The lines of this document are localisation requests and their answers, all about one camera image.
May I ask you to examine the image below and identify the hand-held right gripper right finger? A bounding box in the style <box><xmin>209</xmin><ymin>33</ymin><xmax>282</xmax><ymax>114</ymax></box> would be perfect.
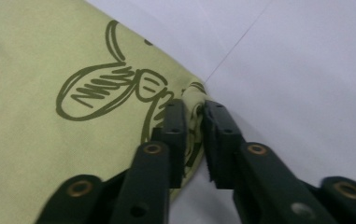
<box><xmin>202</xmin><ymin>100</ymin><xmax>338</xmax><ymax>224</ymax></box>

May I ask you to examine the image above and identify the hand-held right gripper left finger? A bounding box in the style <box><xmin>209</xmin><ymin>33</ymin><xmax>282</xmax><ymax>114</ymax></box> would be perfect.
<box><xmin>109</xmin><ymin>99</ymin><xmax>188</xmax><ymax>224</ymax></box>

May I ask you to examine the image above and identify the green printed baby romper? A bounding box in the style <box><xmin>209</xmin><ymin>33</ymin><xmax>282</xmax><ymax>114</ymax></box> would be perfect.
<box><xmin>0</xmin><ymin>0</ymin><xmax>212</xmax><ymax>224</ymax></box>

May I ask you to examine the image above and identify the white board sheet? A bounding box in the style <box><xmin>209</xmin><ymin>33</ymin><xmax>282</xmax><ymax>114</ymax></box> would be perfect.
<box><xmin>85</xmin><ymin>0</ymin><xmax>356</xmax><ymax>224</ymax></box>

